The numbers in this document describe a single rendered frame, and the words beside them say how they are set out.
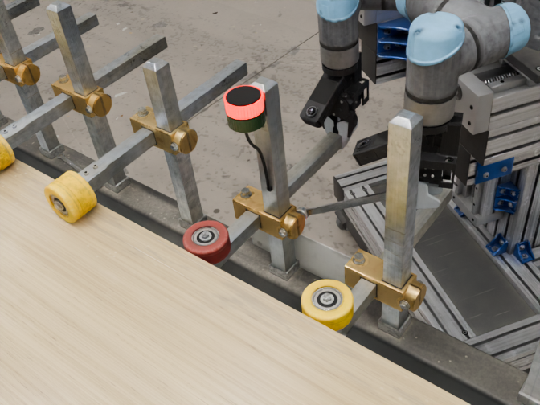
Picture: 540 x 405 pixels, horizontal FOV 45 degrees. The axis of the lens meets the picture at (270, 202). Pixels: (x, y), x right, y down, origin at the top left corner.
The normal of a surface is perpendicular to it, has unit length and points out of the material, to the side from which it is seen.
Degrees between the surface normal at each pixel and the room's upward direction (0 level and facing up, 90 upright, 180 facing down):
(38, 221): 0
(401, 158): 90
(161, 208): 0
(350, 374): 0
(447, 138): 90
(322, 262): 90
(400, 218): 90
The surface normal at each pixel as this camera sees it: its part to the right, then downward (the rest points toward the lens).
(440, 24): -0.09, -0.73
